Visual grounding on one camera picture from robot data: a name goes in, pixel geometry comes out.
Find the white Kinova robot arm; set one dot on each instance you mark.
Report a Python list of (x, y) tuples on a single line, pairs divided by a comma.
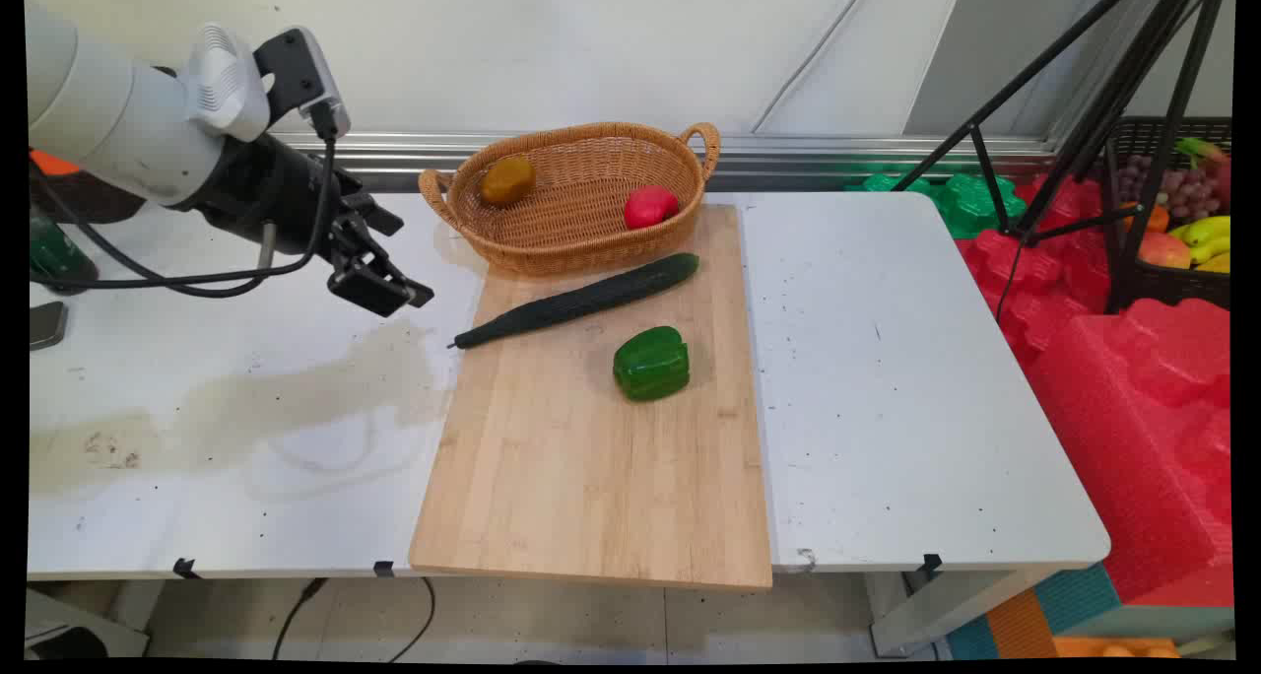
[(99, 112)]

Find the white table leg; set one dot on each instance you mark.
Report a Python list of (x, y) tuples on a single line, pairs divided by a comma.
[(936, 610)]

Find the dark green cucumber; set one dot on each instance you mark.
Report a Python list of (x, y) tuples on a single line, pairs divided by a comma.
[(591, 298)]

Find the orange round fruit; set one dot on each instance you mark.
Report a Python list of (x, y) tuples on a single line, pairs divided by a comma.
[(49, 164)]

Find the purple grapes bunch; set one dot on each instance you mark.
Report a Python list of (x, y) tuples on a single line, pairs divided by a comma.
[(1187, 193)]

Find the small orange fruit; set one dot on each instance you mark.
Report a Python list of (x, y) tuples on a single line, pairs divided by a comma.
[(1153, 219)]

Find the black table clip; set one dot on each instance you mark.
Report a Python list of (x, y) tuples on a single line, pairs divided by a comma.
[(383, 569), (185, 568), (932, 563)]

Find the green bell pepper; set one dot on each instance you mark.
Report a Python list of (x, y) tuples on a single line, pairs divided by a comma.
[(650, 364)]

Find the black tripod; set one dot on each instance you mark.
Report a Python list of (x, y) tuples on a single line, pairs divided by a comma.
[(1108, 102)]

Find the dark phone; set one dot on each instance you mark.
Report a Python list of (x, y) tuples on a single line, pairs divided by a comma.
[(46, 324)]

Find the green foam tray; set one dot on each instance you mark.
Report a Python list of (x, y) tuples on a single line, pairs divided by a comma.
[(970, 206)]

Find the aluminium wall rail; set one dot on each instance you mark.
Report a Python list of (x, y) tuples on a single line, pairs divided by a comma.
[(788, 147)]

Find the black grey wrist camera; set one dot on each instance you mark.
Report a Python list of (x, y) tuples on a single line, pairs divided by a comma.
[(296, 73)]

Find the red fruit with green leaves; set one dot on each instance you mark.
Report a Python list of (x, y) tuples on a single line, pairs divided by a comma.
[(1222, 176)]

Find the brown potato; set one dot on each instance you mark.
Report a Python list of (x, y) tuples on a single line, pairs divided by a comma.
[(508, 181)]

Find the orange pink peach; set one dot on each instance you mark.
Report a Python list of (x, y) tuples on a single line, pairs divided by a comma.
[(1162, 250)]

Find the dark woven fruit basket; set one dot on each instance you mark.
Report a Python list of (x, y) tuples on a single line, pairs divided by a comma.
[(1172, 285), (69, 206)]

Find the dark green bottle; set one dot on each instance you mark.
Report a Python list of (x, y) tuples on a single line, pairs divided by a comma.
[(59, 255)]

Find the yellow bananas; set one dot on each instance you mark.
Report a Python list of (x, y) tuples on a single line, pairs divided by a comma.
[(1207, 231)]

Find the large red foam tray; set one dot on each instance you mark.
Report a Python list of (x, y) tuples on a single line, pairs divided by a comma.
[(1133, 438)]

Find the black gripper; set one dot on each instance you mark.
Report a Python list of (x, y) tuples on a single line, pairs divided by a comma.
[(266, 191)]

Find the small red foam tray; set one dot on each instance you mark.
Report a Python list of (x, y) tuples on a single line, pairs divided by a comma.
[(1034, 270)]

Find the red round fruit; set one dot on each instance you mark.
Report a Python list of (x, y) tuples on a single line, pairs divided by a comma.
[(650, 207)]

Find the wooden cutting board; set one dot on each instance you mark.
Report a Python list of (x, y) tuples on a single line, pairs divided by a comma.
[(591, 477)]

